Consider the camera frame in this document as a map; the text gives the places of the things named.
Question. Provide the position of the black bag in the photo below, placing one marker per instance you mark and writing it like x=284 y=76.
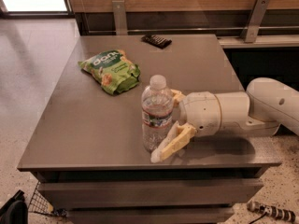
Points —
x=15 y=210

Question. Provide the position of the black wire basket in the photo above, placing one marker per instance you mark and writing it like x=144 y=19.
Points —
x=39 y=205

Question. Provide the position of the left metal bracket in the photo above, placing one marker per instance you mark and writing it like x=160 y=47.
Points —
x=119 y=14

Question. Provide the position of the metal bracket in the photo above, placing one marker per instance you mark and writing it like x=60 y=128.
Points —
x=251 y=30
x=119 y=14

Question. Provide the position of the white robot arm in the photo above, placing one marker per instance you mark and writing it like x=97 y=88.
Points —
x=260 y=110

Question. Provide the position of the clear plastic water bottle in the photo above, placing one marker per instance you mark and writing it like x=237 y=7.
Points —
x=157 y=107

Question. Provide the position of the right metal bracket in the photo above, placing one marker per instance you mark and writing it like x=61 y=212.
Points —
x=251 y=30

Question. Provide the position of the metal rail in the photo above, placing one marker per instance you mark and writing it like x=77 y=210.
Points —
x=220 y=31

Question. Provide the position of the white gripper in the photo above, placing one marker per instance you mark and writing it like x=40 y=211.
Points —
x=201 y=113

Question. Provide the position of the green snack bag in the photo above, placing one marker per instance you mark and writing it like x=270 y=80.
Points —
x=112 y=70

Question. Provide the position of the black rxbar chocolate bar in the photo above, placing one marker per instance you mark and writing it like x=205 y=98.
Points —
x=156 y=41

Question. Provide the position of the black white power strip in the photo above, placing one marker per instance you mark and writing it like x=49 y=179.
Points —
x=272 y=211

